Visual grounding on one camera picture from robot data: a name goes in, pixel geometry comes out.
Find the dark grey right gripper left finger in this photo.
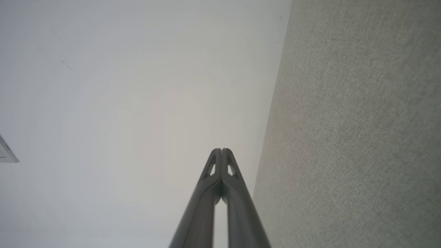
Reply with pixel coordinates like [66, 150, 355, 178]
[168, 148, 223, 248]

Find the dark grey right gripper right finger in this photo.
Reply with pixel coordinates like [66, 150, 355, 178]
[222, 148, 271, 248]

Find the grey fabric sofa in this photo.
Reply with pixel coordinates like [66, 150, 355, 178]
[253, 0, 441, 248]

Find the white wall fixture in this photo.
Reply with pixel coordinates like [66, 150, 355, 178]
[0, 134, 20, 163]

